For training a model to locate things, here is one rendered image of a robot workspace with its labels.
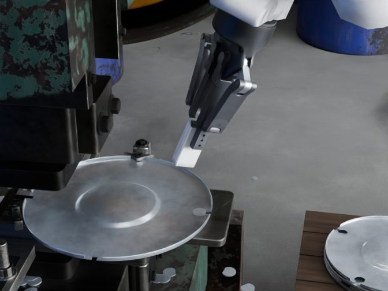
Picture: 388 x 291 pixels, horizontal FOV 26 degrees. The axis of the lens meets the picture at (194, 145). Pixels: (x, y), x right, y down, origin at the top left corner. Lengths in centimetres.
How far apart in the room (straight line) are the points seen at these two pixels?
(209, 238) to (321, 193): 164
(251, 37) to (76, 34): 21
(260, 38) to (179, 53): 290
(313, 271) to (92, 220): 76
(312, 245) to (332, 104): 155
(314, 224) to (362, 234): 13
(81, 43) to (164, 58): 284
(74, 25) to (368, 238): 114
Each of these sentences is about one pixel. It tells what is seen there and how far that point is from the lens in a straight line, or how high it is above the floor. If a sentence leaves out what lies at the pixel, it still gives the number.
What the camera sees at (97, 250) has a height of 78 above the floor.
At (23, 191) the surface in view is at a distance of 136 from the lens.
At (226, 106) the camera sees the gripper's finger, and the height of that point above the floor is 102.
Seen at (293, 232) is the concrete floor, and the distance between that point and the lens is 264.
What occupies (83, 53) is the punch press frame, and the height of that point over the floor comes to 109.
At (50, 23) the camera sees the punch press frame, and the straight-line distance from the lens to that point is 98.
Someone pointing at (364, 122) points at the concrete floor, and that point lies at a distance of 334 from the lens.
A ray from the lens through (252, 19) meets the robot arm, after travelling 95.
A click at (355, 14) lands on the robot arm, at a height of 117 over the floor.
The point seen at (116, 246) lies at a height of 78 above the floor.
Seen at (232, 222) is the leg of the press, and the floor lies 62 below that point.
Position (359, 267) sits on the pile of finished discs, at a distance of 187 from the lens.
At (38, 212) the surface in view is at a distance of 130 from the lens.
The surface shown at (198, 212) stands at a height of 78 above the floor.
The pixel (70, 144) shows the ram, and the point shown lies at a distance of 118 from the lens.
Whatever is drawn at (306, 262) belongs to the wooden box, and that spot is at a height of 35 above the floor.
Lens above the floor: 147
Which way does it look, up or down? 28 degrees down
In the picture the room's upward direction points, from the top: straight up
